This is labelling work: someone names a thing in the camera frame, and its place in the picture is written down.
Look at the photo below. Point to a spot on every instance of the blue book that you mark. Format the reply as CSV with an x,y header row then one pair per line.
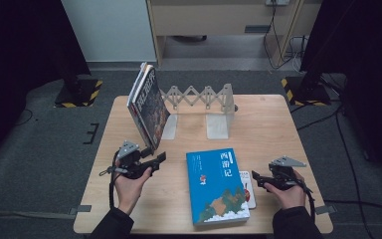
x,y
215,186

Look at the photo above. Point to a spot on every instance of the grey metal expandable book rack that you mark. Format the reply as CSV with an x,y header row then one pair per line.
x,y
217,126

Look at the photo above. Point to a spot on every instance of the person's right hand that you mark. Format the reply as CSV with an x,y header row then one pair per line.
x,y
290,199

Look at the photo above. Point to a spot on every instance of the white caterpillar picture book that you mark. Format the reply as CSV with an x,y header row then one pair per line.
x,y
249,192

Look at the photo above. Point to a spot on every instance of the dark cover magazine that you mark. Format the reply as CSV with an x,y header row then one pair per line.
x,y
152,113

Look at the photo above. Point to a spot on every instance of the person's left hand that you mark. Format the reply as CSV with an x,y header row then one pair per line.
x,y
129,192

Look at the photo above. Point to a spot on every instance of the white cabinet panel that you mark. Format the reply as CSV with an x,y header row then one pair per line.
x,y
109,30

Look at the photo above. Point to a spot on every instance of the black yellow striped stand base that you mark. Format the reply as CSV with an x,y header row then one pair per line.
x,y
79,94
306,93

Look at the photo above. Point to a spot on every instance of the black curtain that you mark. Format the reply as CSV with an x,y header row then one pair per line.
x,y
371,49
20,49

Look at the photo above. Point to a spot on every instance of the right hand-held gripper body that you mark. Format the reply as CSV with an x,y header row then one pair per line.
x,y
283,177

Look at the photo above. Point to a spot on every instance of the grey tape piece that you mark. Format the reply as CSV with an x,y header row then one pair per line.
x,y
81,209
325,209

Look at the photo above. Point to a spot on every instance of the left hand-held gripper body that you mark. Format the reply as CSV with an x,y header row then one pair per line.
x,y
132,164

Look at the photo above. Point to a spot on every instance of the white power strip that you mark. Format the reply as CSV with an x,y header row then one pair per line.
x,y
277,2

